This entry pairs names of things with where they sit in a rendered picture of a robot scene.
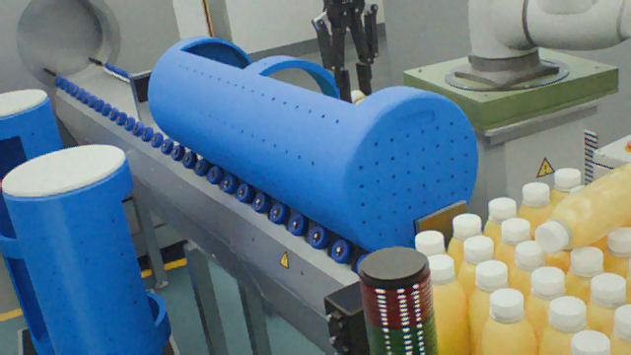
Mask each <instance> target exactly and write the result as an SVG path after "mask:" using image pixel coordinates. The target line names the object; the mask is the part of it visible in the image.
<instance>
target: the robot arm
mask: <svg viewBox="0 0 631 355"><path fill-rule="evenodd" d="M322 1H323V8H322V14H320V15H319V16H318V17H317V18H312V19H311V23H312V25H313V26H314V28H315V32H316V37H317V42H318V47H319V52H320V57H321V62H322V67H323V69H326V70H331V71H334V77H335V85H336V88H337V89H339V93H340V100H341V101H343V102H346V103H349V104H352V105H353V101H352V93H351V84H350V76H349V69H345V35H346V34H347V28H349V29H350V31H351V34H352V37H353V39H354V43H355V46H356V49H357V53H358V56H359V60H360V61H361V62H360V61H359V62H356V67H357V75H358V81H359V88H360V92H361V93H362V94H363V95H364V96H366V97H369V96H370V95H371V94H372V88H371V81H370V80H372V78H373V75H372V67H371V64H373V63H374V58H375V57H378V56H379V44H378V30H377V13H378V9H379V6H378V5H377V4H370V3H366V1H365V0H322ZM363 13H364V25H363V22H362V18H361V17H362V14H363ZM326 19H328V21H329V22H330V30H331V32H332V43H331V38H329V33H328V29H327V27H326V26H327V22H326ZM364 26H365V33H364V31H363V27H364ZM468 30H469V38H470V44H471V53H469V54H468V55H467V60H468V63H469V64H471V65H470V66H467V67H464V68H460V69H457V70H456V71H455V72H454V73H455V78H461V79H466V80H470V81H474V82H477V83H481V84H485V85H488V86H491V87H493V88H509V87H511V86H514V85H517V84H519V83H522V82H526V81H529V80H533V79H536V78H540V77H543V76H546V75H551V74H557V73H559V72H560V66H559V65H556V64H551V63H546V62H543V61H540V55H539V48H540V47H546V48H551V49H558V50H568V51H595V50H602V49H607V48H610V47H613V46H616V45H617V44H619V43H621V42H623V41H625V40H627V39H629V38H631V0H468Z"/></svg>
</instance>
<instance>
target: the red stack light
mask: <svg viewBox="0 0 631 355"><path fill-rule="evenodd" d="M359 277H360V276H359ZM360 285H361V291H362V299H363V306H364V313H365V316H366V318H367V319H368V320H369V321H370V322H372V323H374V324H376V325H378V326H381V327H386V328H405V327H410V326H413V325H416V324H418V323H420V322H422V321H424V320H425V319H427V318H428V317H429V316H430V315H431V313H432V312H433V311H434V297H433V288H432V277H431V269H429V271H428V273H427V274H426V275H425V276H424V277H423V278H422V279H421V280H419V281H418V282H416V283H414V284H412V285H409V286H406V287H402V288H396V289H384V288H378V287H375V286H372V285H370V284H368V283H366V282H365V281H364V280H363V279H362V278H361V277H360Z"/></svg>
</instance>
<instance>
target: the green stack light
mask: <svg viewBox="0 0 631 355"><path fill-rule="evenodd" d="M365 320H366V327H367V332H368V340H369V346H370V353H371V355H439V346H438V335H437V326H436V316H435V308H434V311H433V312H432V313H431V315H430V316H429V317H428V318H427V319H425V320H424V321H422V322H420V323H418V324H416V325H413V326H410V327H405V328H386V327H381V326H378V325H376V324H374V323H372V322H370V321H369V320H368V319H367V318H366V316H365Z"/></svg>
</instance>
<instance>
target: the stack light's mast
mask: <svg viewBox="0 0 631 355"><path fill-rule="evenodd" d="M429 269H430V263H429V259H428V257H427V256H426V255H425V254H423V253H422V252H420V251H418V250H416V249H414V248H404V247H393V248H383V249H379V250H377V251H374V252H372V253H371V254H369V255H368V256H367V257H366V258H365V259H363V260H362V262H361V263H360V265H359V274H360V277H361V278H362V279H363V280H364V281H365V282H366V283H368V284H370V285H372V286H375V287H378V288H384V289H396V288H402V287H406V286H409V285H412V284H414V283H416V282H418V281H419V280H421V279H422V278H423V277H424V276H425V275H426V274H427V273H428V271H429Z"/></svg>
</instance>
